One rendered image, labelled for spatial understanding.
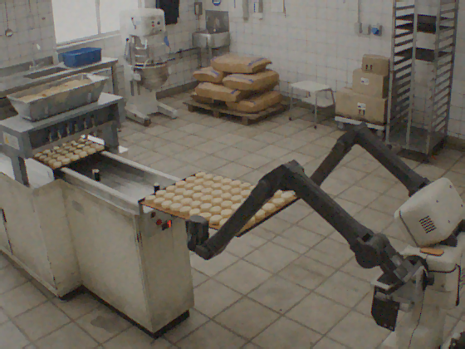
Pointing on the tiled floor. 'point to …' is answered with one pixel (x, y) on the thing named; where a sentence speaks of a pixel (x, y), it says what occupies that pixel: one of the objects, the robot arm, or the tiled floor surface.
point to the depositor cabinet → (41, 227)
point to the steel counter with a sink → (31, 73)
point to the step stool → (313, 96)
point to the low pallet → (237, 110)
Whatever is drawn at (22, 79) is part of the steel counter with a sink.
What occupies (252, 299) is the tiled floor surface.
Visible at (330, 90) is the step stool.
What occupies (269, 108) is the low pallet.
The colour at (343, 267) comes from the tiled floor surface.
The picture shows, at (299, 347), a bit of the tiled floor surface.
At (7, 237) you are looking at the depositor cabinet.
